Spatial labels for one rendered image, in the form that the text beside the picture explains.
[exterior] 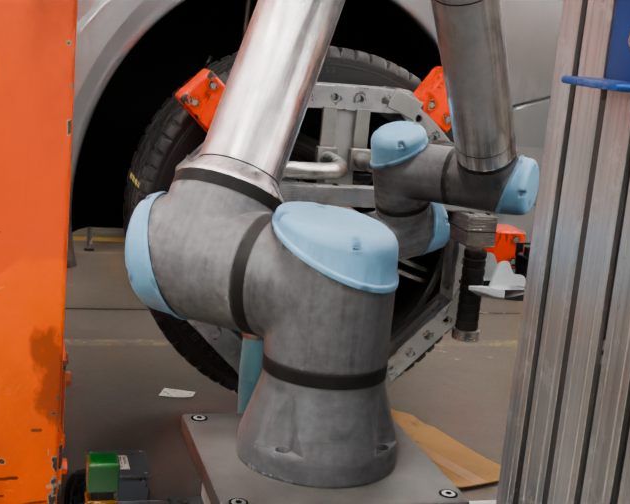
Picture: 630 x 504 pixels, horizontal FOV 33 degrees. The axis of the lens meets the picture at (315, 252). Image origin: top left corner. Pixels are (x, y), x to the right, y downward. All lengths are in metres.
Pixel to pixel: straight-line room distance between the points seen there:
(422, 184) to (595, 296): 0.61
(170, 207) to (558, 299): 0.38
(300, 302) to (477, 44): 0.41
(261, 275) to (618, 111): 0.34
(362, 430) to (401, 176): 0.51
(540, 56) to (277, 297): 1.30
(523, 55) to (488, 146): 0.86
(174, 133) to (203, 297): 0.86
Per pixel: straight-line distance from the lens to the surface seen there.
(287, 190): 1.58
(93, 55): 1.93
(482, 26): 1.19
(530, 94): 2.15
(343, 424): 0.95
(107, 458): 1.39
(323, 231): 0.91
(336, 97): 1.80
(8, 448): 1.52
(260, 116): 1.04
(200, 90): 1.73
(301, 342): 0.93
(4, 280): 1.45
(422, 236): 1.45
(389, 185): 1.40
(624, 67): 0.78
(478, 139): 1.29
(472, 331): 1.70
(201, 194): 1.00
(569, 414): 0.84
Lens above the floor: 1.22
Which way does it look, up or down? 12 degrees down
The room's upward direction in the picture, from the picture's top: 5 degrees clockwise
